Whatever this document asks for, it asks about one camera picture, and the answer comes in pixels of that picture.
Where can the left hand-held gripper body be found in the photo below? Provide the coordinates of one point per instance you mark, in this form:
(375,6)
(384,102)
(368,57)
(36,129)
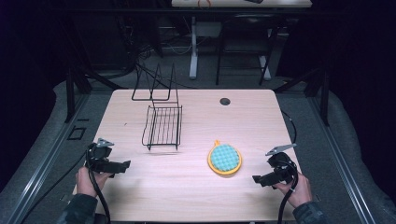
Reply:
(101,154)

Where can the person's right hand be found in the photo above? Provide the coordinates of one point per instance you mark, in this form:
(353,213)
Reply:
(299,191)

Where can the black chair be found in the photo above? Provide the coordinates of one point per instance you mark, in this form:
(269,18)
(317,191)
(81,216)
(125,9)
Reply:
(246,40)

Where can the metal floor rail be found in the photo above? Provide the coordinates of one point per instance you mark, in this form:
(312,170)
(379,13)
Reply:
(46,155)
(341,158)

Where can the person's left hand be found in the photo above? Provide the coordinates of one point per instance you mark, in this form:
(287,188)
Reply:
(85,182)

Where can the black metal stand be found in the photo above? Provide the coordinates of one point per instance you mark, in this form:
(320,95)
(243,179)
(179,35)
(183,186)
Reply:
(316,93)
(73,93)

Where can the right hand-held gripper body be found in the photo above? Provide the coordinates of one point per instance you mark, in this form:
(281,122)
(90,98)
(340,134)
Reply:
(281,166)

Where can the white background desk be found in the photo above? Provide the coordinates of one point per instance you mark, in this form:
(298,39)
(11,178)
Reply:
(243,3)

